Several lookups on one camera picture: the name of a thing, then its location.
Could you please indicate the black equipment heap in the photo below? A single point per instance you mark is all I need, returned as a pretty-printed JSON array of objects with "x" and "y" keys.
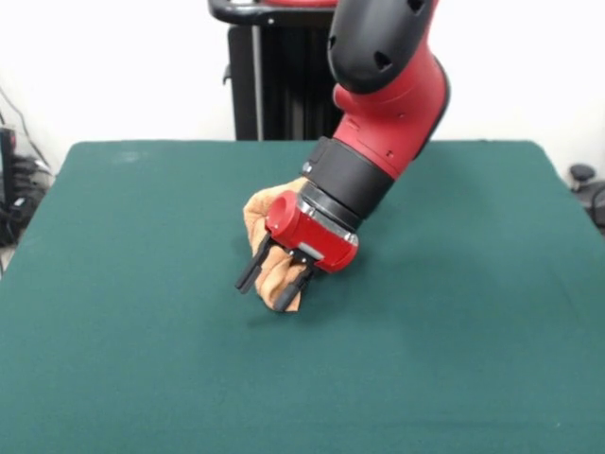
[{"x": 23, "y": 189}]

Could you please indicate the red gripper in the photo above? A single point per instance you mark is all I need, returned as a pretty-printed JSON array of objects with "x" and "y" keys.
[{"x": 316, "y": 236}]

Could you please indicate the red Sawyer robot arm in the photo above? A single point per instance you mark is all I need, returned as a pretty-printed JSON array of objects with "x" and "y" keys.
[{"x": 387, "y": 109}]

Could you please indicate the black box device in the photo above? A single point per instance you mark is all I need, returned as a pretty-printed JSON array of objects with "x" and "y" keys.
[{"x": 7, "y": 161}]

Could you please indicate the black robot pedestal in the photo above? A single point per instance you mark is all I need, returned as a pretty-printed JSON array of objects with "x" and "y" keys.
[{"x": 283, "y": 94}]

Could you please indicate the dark green table cloth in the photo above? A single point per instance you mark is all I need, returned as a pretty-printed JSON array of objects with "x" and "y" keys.
[{"x": 142, "y": 331}]

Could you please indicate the tan terry towel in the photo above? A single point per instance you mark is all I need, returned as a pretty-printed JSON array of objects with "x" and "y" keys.
[{"x": 257, "y": 208}]

